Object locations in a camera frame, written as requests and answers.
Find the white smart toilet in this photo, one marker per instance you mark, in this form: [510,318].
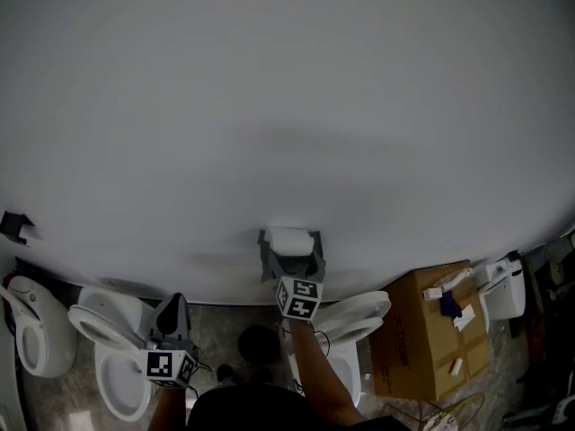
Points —
[507,294]

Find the small black device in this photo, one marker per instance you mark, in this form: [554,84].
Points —
[513,256]

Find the white patterned plate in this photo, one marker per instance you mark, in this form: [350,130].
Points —
[442,424]

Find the red object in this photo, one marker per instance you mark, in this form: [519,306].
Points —
[9,280]

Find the small white cylinder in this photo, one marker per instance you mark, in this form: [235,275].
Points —
[456,366]

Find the white egg-shaped toilet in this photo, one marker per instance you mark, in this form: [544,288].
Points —
[54,330]

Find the dark wooden furniture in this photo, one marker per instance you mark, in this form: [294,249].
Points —
[552,303]

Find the white paper sheet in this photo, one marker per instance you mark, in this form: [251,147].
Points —
[465,319]

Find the person's left black shoe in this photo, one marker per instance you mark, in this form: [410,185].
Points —
[224,374]

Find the white plastic object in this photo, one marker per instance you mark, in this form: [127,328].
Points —
[567,409]

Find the small white box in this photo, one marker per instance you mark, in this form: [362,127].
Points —
[432,293]

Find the person's black shirt torso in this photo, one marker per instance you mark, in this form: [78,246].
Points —
[251,413]

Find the person's right forearm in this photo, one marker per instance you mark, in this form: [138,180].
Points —
[314,366]

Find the white toilet with square tank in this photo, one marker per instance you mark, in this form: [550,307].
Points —
[117,375]

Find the dark blue cloth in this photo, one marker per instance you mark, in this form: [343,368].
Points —
[450,304]

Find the empty black wall holder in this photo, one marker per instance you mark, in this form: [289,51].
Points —
[13,225]

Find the white toilet paper roll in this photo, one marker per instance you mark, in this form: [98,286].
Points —
[289,240]

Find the person's left forearm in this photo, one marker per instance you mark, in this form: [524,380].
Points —
[168,409]

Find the pale long tube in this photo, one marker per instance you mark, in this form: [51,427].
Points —
[453,280]

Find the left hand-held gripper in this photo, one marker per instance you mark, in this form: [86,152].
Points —
[159,365]

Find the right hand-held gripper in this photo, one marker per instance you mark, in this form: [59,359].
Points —
[301,296]

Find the black wall paper holder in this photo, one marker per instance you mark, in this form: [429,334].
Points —
[263,236]

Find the white toilet with raised lid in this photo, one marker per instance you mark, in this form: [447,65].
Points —
[359,317]

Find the large brown cardboard box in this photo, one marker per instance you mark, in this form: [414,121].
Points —
[413,348]

